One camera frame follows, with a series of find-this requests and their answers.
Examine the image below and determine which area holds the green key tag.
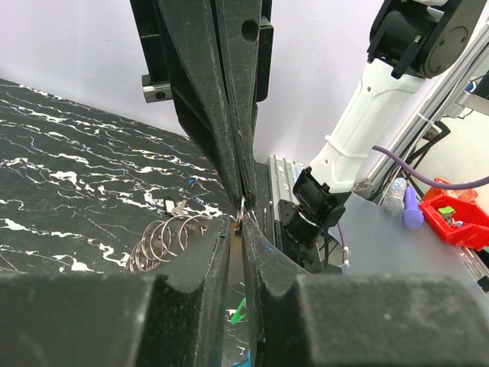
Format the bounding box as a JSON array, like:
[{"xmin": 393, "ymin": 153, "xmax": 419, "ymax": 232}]
[{"xmin": 230, "ymin": 297, "xmax": 247, "ymax": 325}]

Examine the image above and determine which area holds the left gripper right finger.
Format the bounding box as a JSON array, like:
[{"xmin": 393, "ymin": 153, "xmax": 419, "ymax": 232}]
[{"xmin": 242, "ymin": 219, "xmax": 488, "ymax": 366}]

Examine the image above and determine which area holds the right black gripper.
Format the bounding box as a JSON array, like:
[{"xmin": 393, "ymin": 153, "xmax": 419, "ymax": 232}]
[{"xmin": 131, "ymin": 1, "xmax": 274, "ymax": 209}]

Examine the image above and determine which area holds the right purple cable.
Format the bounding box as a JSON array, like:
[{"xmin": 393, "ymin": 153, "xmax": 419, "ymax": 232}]
[{"xmin": 335, "ymin": 144, "xmax": 489, "ymax": 271}]

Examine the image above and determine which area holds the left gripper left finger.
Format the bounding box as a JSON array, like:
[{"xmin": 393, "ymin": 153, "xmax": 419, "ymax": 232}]
[{"xmin": 1, "ymin": 216, "xmax": 231, "ymax": 366}]

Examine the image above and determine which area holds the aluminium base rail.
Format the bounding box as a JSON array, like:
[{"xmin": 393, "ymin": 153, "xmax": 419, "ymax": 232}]
[{"xmin": 267, "ymin": 22, "xmax": 489, "ymax": 291}]

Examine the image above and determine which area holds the red parts bin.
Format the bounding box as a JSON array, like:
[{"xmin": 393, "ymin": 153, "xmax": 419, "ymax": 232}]
[{"xmin": 419, "ymin": 187, "xmax": 488, "ymax": 251}]

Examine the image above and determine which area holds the glittery silver cylinder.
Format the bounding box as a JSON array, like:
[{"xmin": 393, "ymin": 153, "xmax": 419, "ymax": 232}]
[{"xmin": 382, "ymin": 177, "xmax": 407, "ymax": 216}]

